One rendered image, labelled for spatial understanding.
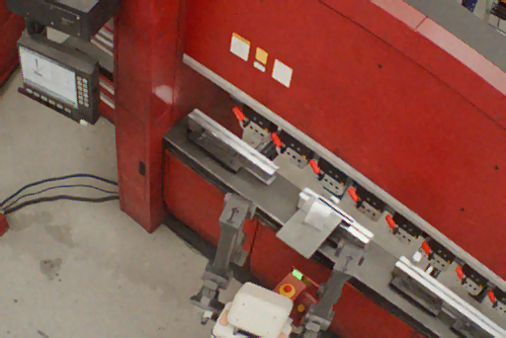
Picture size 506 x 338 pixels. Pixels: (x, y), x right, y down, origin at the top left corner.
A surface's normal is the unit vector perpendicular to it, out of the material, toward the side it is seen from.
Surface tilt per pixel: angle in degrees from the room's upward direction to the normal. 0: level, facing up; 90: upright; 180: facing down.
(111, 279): 0
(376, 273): 0
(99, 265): 0
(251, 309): 48
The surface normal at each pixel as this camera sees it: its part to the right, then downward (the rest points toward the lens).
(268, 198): 0.11, -0.54
